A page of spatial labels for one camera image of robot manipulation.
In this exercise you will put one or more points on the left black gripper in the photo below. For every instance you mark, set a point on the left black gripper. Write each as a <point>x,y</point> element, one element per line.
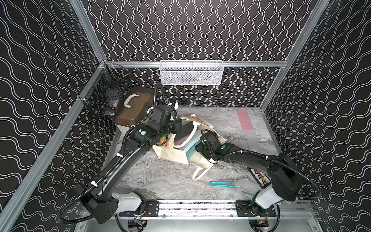
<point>176,125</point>

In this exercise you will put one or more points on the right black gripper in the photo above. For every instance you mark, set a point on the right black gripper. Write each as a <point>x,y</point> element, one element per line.
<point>198,147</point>

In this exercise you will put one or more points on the cream canvas tote bag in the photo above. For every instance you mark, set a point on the cream canvas tote bag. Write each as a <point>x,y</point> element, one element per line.
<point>168,152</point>

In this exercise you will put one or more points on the translucent clear pencil case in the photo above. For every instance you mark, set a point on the translucent clear pencil case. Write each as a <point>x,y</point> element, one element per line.
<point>252,140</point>

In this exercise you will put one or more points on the pink pencil case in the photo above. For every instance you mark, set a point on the pink pencil case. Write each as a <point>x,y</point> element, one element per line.
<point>244,120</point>

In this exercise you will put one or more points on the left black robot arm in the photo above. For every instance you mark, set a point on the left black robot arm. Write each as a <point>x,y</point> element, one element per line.
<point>97,196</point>

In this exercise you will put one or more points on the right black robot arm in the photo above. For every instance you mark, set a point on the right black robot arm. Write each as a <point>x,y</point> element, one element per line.
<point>287,182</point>

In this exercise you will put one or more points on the teal white book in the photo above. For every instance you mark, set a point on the teal white book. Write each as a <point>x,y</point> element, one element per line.
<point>188,146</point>

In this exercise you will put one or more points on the teal utility knife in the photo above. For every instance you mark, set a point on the teal utility knife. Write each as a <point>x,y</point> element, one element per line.
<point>227,184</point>

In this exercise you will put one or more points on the brown lidded storage box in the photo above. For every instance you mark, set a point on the brown lidded storage box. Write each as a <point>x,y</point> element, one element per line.
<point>134,106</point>

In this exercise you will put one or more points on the black card with brown items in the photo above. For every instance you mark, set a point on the black card with brown items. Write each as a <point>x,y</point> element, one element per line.
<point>260,177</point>

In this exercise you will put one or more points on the white wire mesh basket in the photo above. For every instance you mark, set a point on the white wire mesh basket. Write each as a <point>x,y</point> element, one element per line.
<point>191,73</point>

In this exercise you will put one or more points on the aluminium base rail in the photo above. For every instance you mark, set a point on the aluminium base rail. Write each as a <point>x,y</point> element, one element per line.
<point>209,209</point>

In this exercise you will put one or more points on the black wire basket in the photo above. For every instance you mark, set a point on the black wire basket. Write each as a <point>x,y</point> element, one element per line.
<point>107,92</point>

